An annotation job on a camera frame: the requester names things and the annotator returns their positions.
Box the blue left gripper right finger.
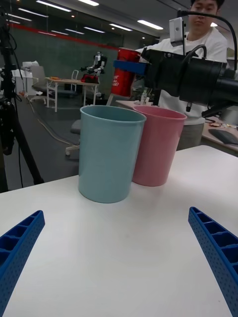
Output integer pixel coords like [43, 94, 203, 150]
[187, 206, 238, 317]

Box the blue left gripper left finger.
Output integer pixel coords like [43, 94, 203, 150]
[0, 210, 46, 317]

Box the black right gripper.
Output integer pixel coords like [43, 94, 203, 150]
[113, 48, 189, 97]

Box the red drink can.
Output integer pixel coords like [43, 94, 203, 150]
[110, 48, 142, 98]

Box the small humanoid robot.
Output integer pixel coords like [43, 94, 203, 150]
[80, 51, 108, 83]

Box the white-legged wooden table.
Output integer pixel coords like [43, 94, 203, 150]
[46, 77, 100, 112]

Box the person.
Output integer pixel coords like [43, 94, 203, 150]
[136, 0, 238, 151]

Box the pink plastic bin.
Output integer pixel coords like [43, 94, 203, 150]
[132, 106, 187, 187]

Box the pale blue plastic bin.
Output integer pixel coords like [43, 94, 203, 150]
[78, 105, 147, 204]

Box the grey office chair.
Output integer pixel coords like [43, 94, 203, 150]
[30, 65, 54, 103]

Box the black keyboard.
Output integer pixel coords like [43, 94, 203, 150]
[208, 128, 238, 145]

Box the black tripod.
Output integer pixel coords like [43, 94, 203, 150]
[0, 0, 45, 194]

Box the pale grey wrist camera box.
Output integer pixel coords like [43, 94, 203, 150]
[169, 17, 186, 48]

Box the black camera cable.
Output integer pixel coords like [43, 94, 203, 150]
[177, 9, 238, 72]

